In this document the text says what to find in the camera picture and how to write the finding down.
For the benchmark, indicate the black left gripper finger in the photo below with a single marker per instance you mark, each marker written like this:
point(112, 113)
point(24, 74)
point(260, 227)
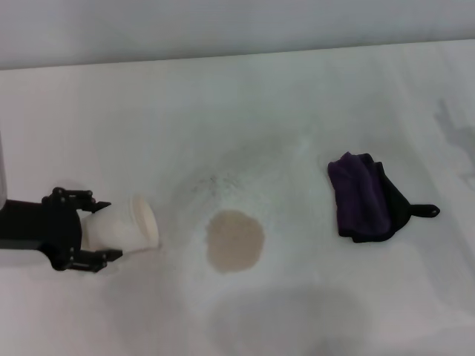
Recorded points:
point(74, 198)
point(89, 259)

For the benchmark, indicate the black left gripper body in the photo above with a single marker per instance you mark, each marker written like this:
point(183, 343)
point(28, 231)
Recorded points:
point(33, 226)

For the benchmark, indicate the white paper cup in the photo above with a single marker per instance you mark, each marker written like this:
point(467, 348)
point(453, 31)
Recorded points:
point(118, 230)

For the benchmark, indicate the purple rag with black trim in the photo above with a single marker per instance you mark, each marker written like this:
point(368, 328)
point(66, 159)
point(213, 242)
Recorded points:
point(361, 196)

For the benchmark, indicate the brown water stain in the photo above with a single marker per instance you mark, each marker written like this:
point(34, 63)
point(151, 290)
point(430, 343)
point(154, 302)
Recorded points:
point(234, 243)

